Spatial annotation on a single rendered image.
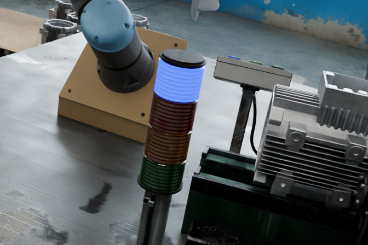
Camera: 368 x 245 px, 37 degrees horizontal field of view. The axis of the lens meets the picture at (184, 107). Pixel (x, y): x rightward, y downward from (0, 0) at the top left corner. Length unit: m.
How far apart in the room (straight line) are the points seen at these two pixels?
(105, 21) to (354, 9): 5.56
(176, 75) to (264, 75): 0.57
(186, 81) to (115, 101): 0.74
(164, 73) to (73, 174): 0.58
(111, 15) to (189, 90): 0.61
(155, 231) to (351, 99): 0.40
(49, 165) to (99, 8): 0.37
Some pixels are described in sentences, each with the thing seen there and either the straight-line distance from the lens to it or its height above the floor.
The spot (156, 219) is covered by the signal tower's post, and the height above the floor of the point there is 0.98.
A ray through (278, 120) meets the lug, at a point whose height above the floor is 1.08.
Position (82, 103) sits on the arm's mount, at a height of 0.86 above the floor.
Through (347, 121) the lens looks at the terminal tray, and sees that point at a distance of 0.99.
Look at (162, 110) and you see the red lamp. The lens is 0.71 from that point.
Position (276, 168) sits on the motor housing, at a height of 0.99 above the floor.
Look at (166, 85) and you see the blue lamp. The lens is 0.70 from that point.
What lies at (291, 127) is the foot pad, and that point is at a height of 1.08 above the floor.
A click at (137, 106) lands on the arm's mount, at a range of 1.40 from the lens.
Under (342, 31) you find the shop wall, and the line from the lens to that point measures 6.74.
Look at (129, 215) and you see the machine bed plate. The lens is 1.12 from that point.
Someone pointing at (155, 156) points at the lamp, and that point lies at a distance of 0.73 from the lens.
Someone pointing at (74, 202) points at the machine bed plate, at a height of 0.80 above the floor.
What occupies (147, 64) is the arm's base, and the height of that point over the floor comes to 0.98.
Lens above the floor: 1.42
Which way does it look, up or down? 22 degrees down
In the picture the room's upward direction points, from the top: 11 degrees clockwise
